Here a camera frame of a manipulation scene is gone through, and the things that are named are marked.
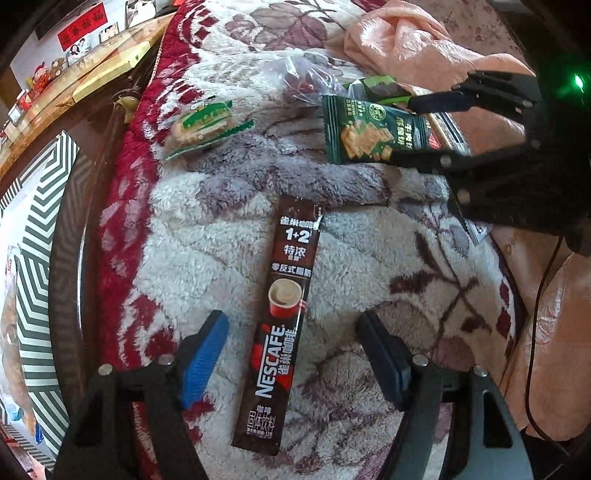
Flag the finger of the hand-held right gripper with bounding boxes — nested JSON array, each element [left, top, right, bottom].
[[389, 138, 532, 208], [407, 69, 541, 121]]

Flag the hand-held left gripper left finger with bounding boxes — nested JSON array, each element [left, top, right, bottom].
[[53, 310, 230, 480]]

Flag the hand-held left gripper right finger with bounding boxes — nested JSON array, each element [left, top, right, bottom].
[[355, 310, 532, 480]]

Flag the black green snack packet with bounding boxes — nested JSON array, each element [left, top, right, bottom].
[[344, 75, 414, 104]]

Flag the dark green snack packet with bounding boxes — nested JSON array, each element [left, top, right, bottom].
[[322, 95, 432, 165]]

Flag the brown coffee stick packet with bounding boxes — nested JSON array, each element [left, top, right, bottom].
[[231, 194, 326, 455]]

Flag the clear bag of red dates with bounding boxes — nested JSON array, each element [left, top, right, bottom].
[[265, 48, 352, 109]]

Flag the peach quilted blanket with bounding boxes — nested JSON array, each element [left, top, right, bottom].
[[342, 0, 591, 444]]

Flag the floral plush blanket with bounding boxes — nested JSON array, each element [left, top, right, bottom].
[[104, 0, 532, 480]]

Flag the green white wafer packet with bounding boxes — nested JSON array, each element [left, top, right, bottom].
[[164, 96, 256, 161]]

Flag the wooden cabinet with marble top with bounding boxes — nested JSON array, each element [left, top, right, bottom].
[[0, 18, 176, 181]]

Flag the large framed photo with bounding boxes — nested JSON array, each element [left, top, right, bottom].
[[126, 0, 158, 26]]

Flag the red plush figurines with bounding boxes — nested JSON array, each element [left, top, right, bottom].
[[25, 58, 68, 90]]

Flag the black cable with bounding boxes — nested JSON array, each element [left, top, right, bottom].
[[524, 235, 571, 439]]

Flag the red wall banner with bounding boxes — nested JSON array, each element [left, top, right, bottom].
[[58, 4, 108, 49]]

